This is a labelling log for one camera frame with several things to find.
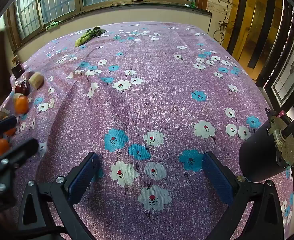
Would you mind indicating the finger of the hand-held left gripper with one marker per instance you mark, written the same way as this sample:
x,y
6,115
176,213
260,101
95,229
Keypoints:
x,y
22,151
4,126

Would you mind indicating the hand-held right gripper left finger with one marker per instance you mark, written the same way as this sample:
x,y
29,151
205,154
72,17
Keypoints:
x,y
83,177

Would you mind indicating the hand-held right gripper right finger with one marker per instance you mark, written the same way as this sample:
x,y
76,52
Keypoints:
x,y
217,177

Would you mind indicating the orange kumquat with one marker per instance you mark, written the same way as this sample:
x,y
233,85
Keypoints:
x,y
2,147
11,132
21,105

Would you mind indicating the red jujube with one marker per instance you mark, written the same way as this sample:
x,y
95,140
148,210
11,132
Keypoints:
x,y
22,88

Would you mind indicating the black cylinder with brass plate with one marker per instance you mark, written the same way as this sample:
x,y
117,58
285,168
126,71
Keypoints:
x,y
256,155

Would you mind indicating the large beige yam chunk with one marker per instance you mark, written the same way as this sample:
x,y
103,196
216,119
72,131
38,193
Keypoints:
x,y
36,80

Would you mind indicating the black jar with cork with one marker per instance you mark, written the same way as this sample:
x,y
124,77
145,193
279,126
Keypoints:
x,y
18,70

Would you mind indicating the purple floral tablecloth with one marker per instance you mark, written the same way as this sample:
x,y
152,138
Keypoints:
x,y
157,97

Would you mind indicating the green cloth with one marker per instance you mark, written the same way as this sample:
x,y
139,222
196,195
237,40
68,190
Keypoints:
x,y
52,25

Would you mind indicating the green bok choy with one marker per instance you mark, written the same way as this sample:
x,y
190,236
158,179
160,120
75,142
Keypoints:
x,y
87,37

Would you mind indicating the stained glass panel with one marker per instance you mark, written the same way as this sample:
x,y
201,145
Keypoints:
x,y
290,65

